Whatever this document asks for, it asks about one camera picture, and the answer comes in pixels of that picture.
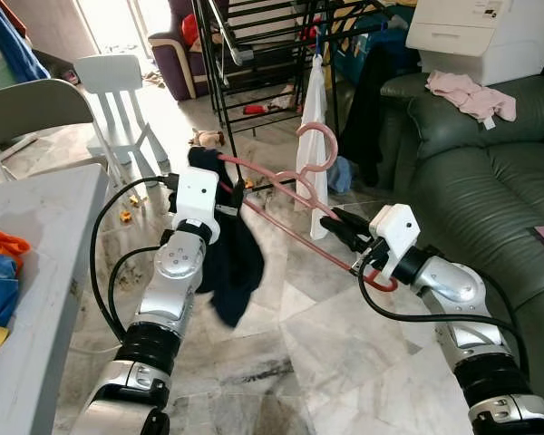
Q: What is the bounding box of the red clothes hanger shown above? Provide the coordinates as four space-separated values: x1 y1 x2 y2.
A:
219 122 401 294

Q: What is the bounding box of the dark navy garment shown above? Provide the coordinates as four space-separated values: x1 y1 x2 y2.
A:
186 147 267 329

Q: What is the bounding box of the blue clothes hanger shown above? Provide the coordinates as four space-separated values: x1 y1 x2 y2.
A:
312 30 329 66

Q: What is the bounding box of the small light blue garment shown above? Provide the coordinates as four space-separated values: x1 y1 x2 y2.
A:
326 156 355 195

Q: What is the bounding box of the beige plush toy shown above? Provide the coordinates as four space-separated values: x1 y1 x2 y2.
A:
189 129 227 150

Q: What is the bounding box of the white hanging garment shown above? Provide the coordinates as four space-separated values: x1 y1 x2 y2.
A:
295 54 333 242

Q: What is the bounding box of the black hanging garment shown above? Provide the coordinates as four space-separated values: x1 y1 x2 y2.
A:
338 41 397 189

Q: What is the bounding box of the dark green leather sofa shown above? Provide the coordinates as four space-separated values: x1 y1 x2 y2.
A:
379 72 544 425

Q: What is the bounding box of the purple armchair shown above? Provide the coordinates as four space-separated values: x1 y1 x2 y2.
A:
148 0 220 102

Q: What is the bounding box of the black metal drying rack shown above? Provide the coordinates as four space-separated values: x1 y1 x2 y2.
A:
192 0 420 184

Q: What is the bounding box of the red cushion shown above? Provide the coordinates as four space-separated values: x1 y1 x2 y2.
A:
181 14 206 52

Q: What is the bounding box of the light blue child chair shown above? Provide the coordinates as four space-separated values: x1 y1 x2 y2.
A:
75 54 172 179

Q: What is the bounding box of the pink garment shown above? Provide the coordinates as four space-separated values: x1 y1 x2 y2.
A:
426 71 519 129

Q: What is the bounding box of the blue and yellow fabric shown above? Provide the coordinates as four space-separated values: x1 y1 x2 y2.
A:
331 5 420 88

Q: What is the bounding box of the white printer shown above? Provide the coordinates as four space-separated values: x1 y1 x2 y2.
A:
405 0 544 88

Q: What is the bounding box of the grey folding chair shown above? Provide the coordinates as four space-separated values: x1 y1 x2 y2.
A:
0 79 130 189

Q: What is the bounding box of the blue hanging cloth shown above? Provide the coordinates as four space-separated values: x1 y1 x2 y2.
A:
0 0 52 83

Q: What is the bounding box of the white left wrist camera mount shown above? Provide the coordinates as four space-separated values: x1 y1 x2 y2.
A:
172 168 221 244

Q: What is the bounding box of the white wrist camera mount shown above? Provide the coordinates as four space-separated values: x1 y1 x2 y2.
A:
172 168 221 244
370 204 421 277

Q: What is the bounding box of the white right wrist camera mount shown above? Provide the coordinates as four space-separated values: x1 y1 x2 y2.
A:
370 204 421 277

